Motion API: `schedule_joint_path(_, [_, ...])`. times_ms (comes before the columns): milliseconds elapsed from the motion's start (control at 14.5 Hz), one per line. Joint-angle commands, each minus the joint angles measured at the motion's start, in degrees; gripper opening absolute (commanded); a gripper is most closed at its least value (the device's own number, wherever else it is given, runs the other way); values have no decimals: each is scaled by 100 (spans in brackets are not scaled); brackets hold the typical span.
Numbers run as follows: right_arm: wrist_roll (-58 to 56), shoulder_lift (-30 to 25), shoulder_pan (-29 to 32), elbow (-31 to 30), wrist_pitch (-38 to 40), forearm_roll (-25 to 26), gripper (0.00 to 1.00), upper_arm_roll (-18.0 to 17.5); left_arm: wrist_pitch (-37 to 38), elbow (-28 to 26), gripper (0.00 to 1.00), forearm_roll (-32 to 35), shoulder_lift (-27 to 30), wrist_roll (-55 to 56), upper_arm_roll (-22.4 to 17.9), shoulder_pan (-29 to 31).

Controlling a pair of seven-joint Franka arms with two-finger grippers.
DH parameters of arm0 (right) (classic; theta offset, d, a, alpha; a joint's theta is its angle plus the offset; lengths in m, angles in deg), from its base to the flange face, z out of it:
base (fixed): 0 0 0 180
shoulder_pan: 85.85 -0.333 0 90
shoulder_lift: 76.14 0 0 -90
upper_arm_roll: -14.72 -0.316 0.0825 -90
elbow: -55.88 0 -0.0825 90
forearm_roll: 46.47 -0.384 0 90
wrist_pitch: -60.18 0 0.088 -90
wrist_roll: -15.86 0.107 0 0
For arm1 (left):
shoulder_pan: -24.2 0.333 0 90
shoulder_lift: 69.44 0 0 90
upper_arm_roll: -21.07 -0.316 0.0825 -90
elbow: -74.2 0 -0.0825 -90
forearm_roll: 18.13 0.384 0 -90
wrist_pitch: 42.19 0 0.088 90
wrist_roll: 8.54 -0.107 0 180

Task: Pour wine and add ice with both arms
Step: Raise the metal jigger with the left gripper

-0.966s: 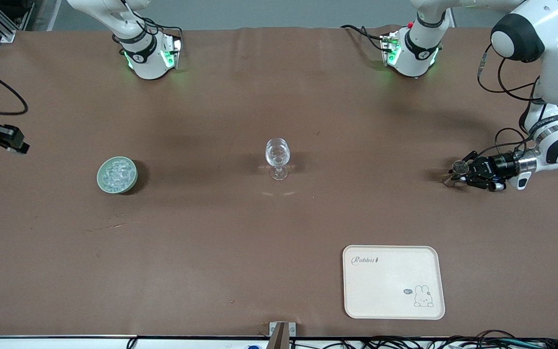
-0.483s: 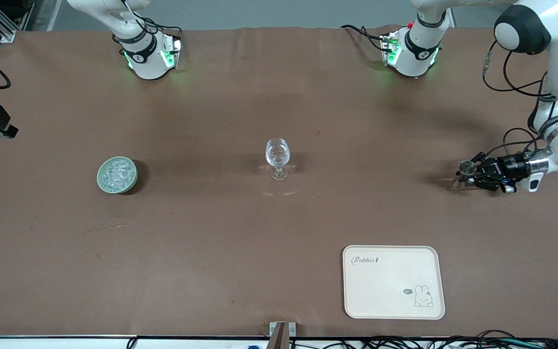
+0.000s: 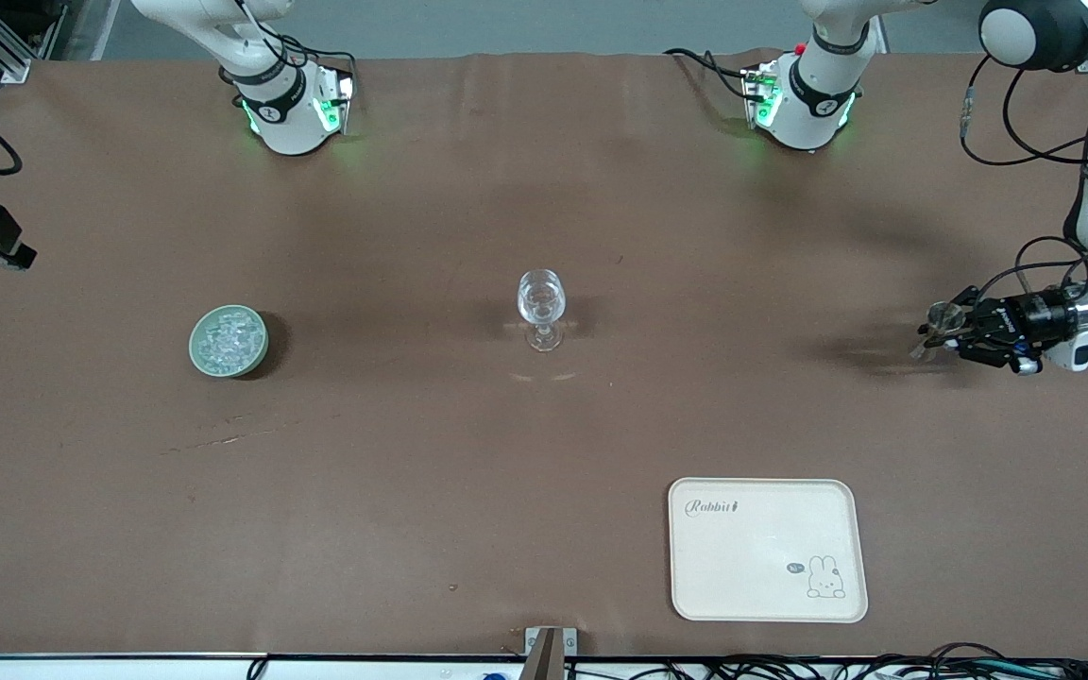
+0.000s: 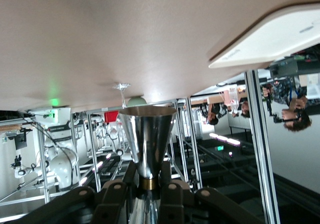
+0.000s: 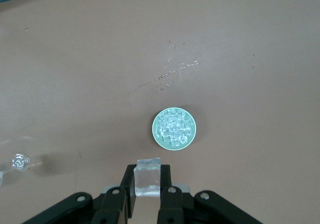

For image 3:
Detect clear ice cubes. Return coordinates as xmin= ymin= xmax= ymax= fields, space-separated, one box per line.
xmin=199 ymin=310 xmax=264 ymax=369

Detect cream rabbit print tray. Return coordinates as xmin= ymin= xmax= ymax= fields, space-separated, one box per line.
xmin=667 ymin=477 xmax=869 ymax=624

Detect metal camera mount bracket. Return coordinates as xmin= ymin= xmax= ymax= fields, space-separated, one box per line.
xmin=524 ymin=626 xmax=578 ymax=680

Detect clear wine glass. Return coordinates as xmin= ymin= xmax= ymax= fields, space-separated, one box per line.
xmin=517 ymin=269 xmax=568 ymax=353

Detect black base cable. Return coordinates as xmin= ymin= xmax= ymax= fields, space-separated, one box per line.
xmin=665 ymin=47 xmax=755 ymax=100
xmin=280 ymin=36 xmax=358 ymax=81

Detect black cable bundle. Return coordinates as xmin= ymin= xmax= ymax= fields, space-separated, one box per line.
xmin=563 ymin=642 xmax=1088 ymax=680

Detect brown table mat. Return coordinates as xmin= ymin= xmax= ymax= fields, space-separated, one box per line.
xmin=0 ymin=49 xmax=1088 ymax=659

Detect green round bowl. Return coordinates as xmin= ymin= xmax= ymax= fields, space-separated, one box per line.
xmin=188 ymin=304 xmax=270 ymax=380

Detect metal jigger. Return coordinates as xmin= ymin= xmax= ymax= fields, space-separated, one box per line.
xmin=910 ymin=300 xmax=965 ymax=360

